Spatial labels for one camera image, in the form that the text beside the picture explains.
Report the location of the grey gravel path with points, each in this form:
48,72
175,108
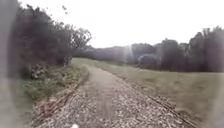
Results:
106,103

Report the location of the robot's own part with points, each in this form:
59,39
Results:
74,126

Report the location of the wood of trees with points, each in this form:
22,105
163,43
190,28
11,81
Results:
43,36

